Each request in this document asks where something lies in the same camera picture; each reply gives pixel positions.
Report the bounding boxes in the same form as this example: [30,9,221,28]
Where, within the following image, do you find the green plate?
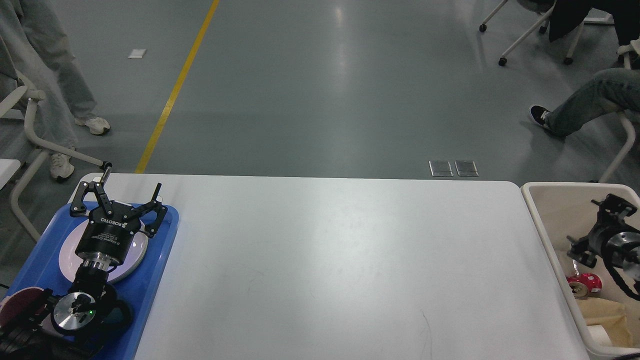
[107,253,146,284]

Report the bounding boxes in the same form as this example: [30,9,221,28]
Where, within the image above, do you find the person in grey trousers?
[1,0,111,150]

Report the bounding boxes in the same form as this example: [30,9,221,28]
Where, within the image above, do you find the beige plastic bin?
[521,182,639,360]

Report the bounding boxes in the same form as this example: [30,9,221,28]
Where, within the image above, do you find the person in blue jeans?
[528,68,640,138]

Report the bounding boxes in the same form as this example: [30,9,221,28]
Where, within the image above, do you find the dark blue mug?
[92,299,133,346]

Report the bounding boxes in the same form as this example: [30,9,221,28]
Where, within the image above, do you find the brown paper bag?
[576,297,634,347]

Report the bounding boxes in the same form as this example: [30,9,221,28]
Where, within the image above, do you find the grey office chair left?
[1,70,113,243]

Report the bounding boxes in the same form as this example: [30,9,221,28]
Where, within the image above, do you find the person in black seated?
[549,0,640,48]

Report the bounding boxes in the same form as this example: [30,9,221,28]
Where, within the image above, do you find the pink plate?
[57,219,149,281]

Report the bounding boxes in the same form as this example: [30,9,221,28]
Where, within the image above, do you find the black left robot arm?
[1,171,179,360]

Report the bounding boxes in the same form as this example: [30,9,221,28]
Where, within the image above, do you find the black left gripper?
[69,166,169,267]

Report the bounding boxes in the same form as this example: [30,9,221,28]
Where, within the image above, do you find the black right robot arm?
[566,193,640,301]

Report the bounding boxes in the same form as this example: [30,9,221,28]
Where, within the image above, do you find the white chair right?
[479,0,586,67]

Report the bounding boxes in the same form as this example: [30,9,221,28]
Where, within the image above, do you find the blue plastic tray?
[6,203,179,360]

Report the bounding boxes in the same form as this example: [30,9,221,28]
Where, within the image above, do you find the white chair base far right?
[595,39,640,183]

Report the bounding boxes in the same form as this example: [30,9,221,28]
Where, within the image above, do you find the crushed red soda can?
[566,273,603,300]

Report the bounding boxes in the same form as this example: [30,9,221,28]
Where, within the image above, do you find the metal floor socket plates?
[428,161,480,178]

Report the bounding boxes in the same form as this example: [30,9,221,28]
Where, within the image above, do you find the white side table corner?
[0,158,22,189]

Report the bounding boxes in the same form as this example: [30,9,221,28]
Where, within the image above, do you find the pink mug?
[0,286,54,335]

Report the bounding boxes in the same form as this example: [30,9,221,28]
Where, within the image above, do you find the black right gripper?
[566,193,640,269]

